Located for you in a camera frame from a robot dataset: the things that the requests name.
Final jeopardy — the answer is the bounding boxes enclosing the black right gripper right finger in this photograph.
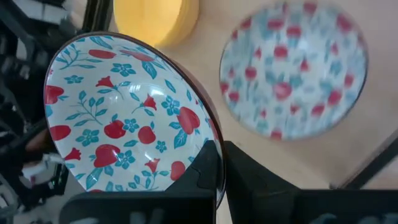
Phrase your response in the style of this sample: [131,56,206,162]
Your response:
[223,140,398,224]

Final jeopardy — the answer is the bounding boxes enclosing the red bowl floral inside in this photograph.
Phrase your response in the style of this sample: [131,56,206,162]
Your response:
[43,30,226,209]
[218,1,370,141]

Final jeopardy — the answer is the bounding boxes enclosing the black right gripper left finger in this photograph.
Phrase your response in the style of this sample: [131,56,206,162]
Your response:
[58,139,225,224]

